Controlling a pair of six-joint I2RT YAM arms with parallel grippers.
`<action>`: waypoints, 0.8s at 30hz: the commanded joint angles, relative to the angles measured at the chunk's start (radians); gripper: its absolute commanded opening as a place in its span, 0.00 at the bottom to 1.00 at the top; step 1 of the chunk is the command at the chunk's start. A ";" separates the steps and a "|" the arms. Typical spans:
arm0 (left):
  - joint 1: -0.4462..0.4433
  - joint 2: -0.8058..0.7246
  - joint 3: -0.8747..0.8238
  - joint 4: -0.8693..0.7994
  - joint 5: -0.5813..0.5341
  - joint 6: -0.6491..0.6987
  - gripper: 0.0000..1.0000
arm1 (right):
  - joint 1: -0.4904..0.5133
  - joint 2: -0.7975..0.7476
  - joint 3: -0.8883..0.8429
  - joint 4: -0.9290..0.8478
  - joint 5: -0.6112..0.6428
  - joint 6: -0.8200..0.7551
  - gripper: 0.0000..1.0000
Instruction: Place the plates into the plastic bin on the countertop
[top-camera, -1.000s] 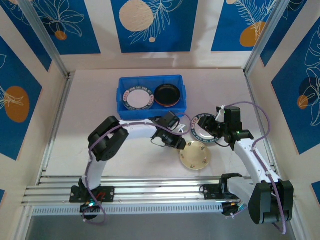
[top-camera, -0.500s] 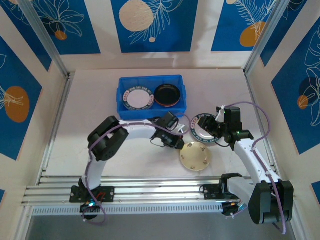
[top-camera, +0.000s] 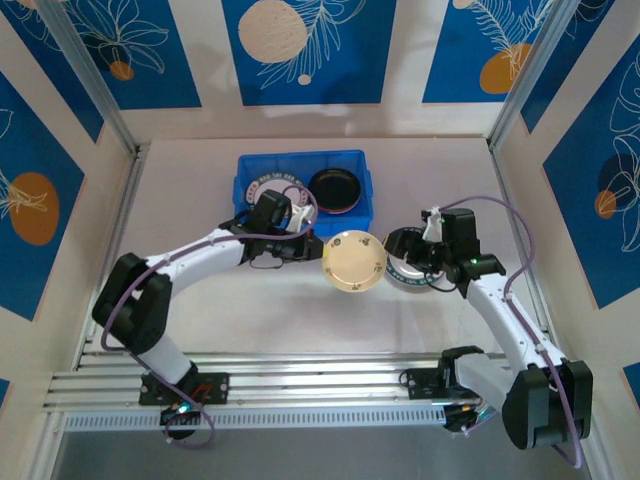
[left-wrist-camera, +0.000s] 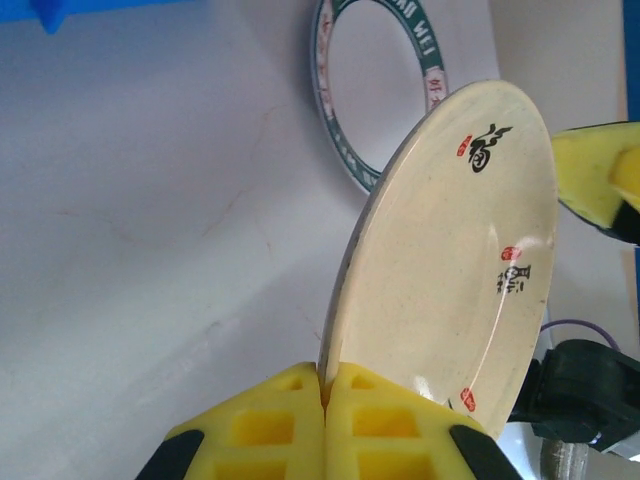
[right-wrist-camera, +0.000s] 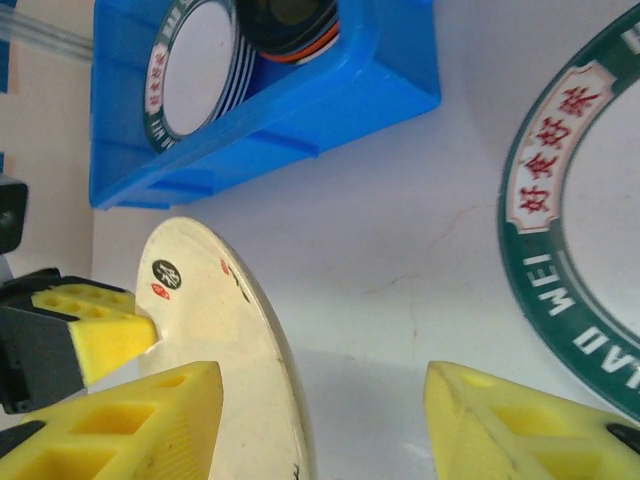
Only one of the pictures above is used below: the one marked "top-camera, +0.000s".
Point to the black glossy plate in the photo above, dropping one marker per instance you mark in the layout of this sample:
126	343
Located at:
334	189

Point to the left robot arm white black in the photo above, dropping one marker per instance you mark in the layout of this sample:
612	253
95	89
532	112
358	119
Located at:
200	255

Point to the cream plate black calligraphy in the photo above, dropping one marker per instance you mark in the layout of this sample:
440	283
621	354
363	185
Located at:
355	260

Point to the blue plastic bin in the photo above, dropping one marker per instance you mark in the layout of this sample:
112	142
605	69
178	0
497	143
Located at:
350	226

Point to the aluminium rail frame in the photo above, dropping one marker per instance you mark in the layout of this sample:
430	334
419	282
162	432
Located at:
320	380

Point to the aluminium corner post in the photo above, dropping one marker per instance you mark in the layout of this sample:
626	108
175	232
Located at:
530	70
95	85

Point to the green rim plate red characters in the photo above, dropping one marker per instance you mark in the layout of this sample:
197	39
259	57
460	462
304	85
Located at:
260	182
405	280

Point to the aluminium side rail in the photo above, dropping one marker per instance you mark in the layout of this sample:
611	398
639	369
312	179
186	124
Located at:
126	200
525	200

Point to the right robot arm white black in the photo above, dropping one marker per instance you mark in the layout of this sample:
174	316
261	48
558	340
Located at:
515	320

